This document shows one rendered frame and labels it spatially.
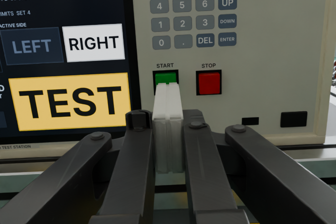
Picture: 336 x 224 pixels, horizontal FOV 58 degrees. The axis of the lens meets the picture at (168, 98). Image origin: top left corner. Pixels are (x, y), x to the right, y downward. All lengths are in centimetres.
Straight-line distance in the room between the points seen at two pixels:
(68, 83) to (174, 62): 10
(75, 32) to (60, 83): 5
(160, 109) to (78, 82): 14
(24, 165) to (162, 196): 13
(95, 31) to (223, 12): 11
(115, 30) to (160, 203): 16
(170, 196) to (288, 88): 14
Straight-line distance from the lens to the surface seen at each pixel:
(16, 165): 32
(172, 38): 26
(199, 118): 16
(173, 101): 17
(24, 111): 31
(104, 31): 27
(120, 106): 28
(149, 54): 27
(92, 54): 27
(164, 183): 28
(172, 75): 26
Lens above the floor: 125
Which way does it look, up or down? 17 degrees down
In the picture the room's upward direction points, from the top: 3 degrees counter-clockwise
